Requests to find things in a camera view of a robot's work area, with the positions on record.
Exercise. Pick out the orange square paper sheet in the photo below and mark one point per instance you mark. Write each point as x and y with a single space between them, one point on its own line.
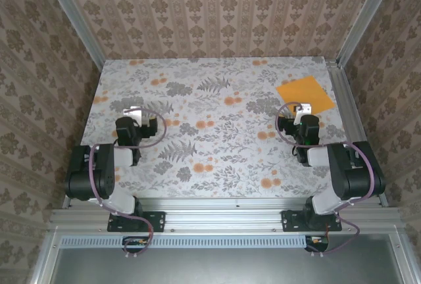
306 91

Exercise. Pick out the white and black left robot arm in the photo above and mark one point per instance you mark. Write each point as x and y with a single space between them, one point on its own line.
105 172

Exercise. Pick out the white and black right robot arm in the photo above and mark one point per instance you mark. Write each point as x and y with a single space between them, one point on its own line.
348 179

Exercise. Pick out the floral patterned table cover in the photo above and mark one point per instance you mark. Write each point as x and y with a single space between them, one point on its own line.
213 152

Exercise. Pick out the black connector with orange plug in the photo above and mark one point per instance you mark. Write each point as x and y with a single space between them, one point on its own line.
135 242
317 243

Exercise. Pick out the grey metal panel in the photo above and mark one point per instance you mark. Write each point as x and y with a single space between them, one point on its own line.
213 267

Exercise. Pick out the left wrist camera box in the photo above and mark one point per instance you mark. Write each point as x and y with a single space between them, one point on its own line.
133 114

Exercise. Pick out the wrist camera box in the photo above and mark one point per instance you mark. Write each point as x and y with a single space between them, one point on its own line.
133 114
304 108

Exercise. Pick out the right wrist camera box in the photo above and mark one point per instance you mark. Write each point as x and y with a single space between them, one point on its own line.
304 108

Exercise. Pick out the aluminium table side rail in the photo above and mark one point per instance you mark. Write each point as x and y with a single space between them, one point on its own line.
348 106

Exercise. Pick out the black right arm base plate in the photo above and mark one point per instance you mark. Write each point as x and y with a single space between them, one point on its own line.
291 221

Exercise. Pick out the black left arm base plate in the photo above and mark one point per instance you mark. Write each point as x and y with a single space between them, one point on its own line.
158 221

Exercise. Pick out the aluminium mounting rail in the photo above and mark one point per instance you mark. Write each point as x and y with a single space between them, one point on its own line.
223 215

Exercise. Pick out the aluminium frame post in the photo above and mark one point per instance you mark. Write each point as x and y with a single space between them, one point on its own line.
75 24
365 14

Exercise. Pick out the aluminium lower frame rail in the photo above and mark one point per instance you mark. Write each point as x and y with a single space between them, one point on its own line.
402 261
44 257

